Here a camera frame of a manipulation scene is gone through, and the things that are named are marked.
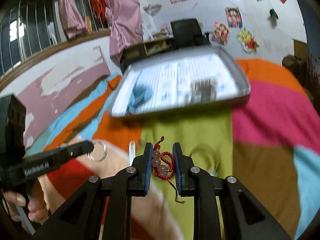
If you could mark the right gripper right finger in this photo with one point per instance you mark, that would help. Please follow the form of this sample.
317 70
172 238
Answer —
223 208

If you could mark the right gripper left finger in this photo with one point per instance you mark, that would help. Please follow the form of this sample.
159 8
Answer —
101 208

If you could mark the clear ring bangle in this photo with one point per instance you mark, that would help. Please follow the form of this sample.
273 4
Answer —
99 152

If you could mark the clear hair pin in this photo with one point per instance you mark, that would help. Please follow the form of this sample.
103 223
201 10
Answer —
132 151

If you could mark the colourful striped blanket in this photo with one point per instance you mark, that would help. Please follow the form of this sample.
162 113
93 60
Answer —
271 144

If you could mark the grey tray with paper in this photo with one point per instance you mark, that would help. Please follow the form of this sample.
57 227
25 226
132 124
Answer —
188 79

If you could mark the barred window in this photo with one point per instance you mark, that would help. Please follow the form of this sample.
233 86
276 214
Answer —
31 26

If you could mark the wooden desk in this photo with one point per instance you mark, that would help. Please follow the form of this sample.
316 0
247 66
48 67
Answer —
144 50

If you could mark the winnie pooh poster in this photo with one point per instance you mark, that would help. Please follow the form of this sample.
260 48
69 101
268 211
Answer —
247 41

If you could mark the cartoon family poster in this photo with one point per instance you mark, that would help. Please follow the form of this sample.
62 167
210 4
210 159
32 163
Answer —
220 34

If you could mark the pink curtain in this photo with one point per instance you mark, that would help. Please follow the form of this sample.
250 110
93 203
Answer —
123 17

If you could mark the black office chair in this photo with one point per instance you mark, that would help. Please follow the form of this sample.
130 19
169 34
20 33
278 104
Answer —
187 33

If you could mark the cartoon boy poster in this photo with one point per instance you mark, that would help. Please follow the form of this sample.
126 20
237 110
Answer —
234 19

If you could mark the blue wardrobe curtain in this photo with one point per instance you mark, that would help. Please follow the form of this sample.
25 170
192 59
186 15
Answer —
309 74

